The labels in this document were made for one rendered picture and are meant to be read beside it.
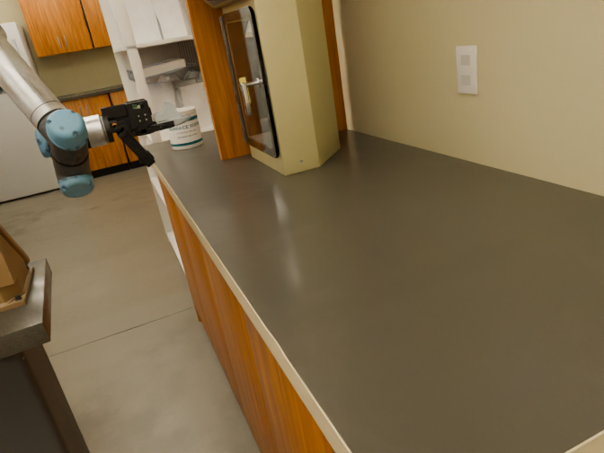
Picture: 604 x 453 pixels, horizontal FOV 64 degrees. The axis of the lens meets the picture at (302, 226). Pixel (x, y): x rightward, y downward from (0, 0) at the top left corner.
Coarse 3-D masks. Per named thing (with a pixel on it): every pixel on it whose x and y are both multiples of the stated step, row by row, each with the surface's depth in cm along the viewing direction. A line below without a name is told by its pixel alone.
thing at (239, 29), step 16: (224, 16) 144; (240, 16) 130; (240, 32) 134; (256, 32) 124; (240, 48) 138; (256, 48) 126; (240, 64) 143; (256, 64) 129; (240, 96) 153; (256, 96) 138; (256, 112) 142; (256, 128) 147; (272, 128) 133; (256, 144) 152; (272, 144) 136
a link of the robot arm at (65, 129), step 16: (0, 32) 109; (0, 48) 105; (0, 64) 104; (16, 64) 105; (0, 80) 104; (16, 80) 103; (32, 80) 104; (16, 96) 103; (32, 96) 102; (48, 96) 103; (32, 112) 102; (48, 112) 102; (64, 112) 100; (48, 128) 98; (64, 128) 99; (80, 128) 100; (64, 144) 100; (80, 144) 102; (64, 160) 105; (80, 160) 107
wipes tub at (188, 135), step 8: (184, 112) 190; (192, 112) 193; (192, 120) 193; (176, 128) 192; (184, 128) 192; (192, 128) 194; (176, 136) 193; (184, 136) 193; (192, 136) 194; (200, 136) 198; (176, 144) 195; (184, 144) 194; (192, 144) 195; (200, 144) 198
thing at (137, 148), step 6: (120, 132) 121; (126, 132) 121; (120, 138) 121; (126, 138) 122; (132, 138) 122; (126, 144) 122; (132, 144) 123; (138, 144) 123; (132, 150) 123; (138, 150) 124; (144, 150) 124; (138, 156) 124; (144, 156) 125; (150, 156) 126; (144, 162) 125; (150, 162) 126
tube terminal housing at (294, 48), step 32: (256, 0) 121; (288, 0) 124; (320, 0) 141; (288, 32) 126; (320, 32) 141; (288, 64) 129; (320, 64) 141; (288, 96) 132; (320, 96) 141; (288, 128) 134; (320, 128) 142; (288, 160) 137; (320, 160) 142
